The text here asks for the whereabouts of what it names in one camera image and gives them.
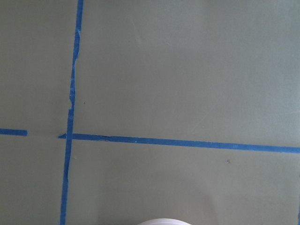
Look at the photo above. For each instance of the pink plastic ice bowl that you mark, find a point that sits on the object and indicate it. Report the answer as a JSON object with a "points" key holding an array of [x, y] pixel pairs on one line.
{"points": [[163, 221]]}

